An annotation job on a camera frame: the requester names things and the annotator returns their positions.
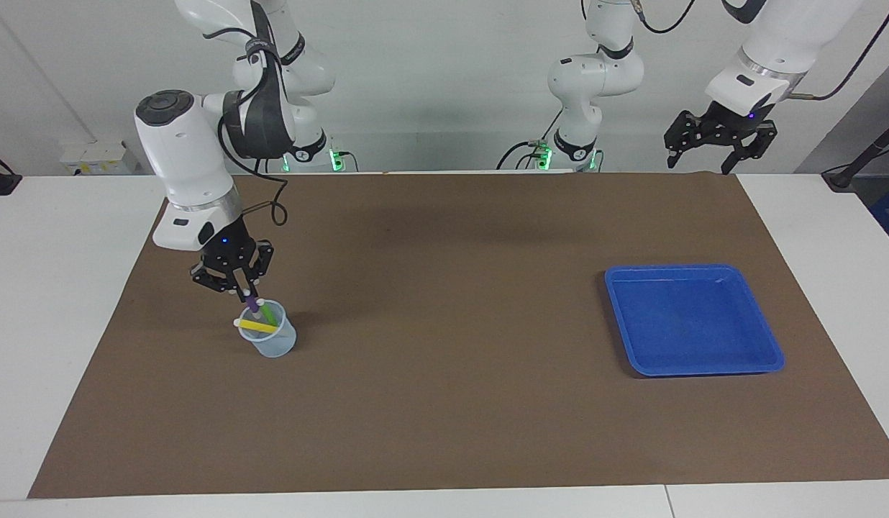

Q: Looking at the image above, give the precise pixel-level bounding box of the pale blue plastic cup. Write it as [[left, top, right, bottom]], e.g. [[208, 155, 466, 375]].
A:
[[237, 299, 298, 359]]

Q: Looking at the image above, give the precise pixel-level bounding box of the black angled stand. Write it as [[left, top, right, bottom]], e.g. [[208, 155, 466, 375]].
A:
[[822, 115, 889, 191]]

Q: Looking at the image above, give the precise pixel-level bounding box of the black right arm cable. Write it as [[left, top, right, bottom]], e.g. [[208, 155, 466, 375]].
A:
[[200, 0, 288, 227]]

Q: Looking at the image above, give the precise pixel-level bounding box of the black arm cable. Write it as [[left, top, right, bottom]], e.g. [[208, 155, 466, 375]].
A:
[[632, 0, 889, 101], [200, 0, 288, 227]]

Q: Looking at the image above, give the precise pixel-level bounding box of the blue plastic tray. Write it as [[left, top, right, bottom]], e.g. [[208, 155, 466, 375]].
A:
[[604, 264, 785, 378]]

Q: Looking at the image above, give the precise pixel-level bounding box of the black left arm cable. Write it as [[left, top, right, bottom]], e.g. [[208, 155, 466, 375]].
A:
[[632, 0, 889, 101]]

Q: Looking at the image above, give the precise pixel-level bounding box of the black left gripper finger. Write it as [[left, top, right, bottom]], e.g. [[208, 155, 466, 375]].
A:
[[665, 110, 711, 170], [721, 121, 778, 176]]

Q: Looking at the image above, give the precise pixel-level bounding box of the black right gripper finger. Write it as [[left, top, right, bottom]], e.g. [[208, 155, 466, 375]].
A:
[[191, 265, 238, 294], [236, 241, 275, 303]]

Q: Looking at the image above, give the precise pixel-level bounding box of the brown table mat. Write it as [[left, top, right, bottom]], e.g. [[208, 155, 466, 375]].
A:
[[27, 171, 889, 499]]

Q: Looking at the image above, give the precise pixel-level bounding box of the black base cable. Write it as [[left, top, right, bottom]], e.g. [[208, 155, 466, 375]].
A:
[[496, 108, 564, 171]]

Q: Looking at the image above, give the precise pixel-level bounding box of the white box with yellow labels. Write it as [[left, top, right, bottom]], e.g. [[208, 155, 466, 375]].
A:
[[60, 140, 140, 176]]

